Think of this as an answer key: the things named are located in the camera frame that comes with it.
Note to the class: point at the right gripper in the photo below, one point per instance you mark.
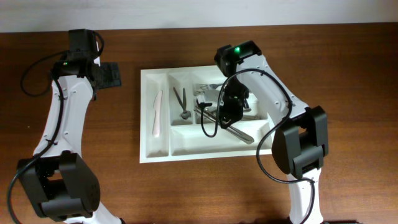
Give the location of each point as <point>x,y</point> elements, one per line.
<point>235,112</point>

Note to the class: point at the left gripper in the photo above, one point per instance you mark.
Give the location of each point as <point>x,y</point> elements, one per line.
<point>111,74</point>

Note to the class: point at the steel tablespoon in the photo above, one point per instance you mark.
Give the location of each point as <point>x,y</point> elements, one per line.
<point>213,109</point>
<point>253,117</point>

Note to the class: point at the steel fork curved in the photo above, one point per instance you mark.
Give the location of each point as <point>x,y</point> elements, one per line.
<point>208,86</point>

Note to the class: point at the steel fork straight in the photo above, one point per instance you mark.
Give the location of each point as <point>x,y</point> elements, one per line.
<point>207,92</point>

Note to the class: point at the small teaspoon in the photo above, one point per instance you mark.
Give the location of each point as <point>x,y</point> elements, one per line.
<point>179,99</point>
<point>186,114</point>

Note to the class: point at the white plastic knife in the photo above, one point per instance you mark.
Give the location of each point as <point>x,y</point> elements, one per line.
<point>157,108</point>

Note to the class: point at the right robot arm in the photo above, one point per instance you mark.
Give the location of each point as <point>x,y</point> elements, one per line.
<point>300,133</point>

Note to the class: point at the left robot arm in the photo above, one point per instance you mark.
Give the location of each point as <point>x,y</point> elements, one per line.
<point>58,183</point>

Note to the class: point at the white cutlery tray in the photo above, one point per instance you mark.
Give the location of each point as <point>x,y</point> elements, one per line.
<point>183,139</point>

